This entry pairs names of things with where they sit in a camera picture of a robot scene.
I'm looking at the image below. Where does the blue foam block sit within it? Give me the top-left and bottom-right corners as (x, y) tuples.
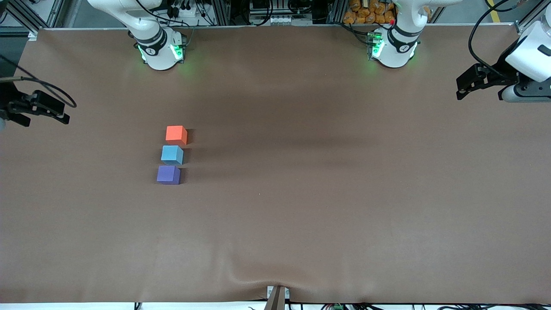
(161, 145), (184, 166)

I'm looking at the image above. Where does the orange foam block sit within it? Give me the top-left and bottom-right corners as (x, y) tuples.
(166, 125), (189, 146)

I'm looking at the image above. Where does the purple foam block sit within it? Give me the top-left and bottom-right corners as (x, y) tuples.
(156, 165), (181, 186)

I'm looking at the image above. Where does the pile of orange packets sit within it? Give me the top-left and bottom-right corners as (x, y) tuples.
(343, 0), (396, 25)

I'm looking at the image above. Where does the white power strip with plugs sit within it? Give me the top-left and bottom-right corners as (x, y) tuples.
(169, 0), (204, 19)

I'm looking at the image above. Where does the brown table mat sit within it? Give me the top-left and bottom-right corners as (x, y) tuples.
(0, 24), (551, 304)

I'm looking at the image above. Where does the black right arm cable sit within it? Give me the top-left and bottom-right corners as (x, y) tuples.
(0, 54), (77, 109)

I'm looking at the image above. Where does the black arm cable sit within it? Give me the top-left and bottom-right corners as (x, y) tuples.
(0, 54), (77, 109)
(468, 0), (524, 78)

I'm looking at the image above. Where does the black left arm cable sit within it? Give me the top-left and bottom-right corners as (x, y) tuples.
(468, 0), (524, 78)

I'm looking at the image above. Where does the aluminium frame post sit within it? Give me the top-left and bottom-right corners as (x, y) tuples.
(43, 0), (82, 29)
(329, 0), (347, 25)
(211, 0), (231, 26)

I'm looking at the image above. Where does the black base cable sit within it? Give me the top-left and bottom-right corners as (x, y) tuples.
(338, 22), (373, 46)

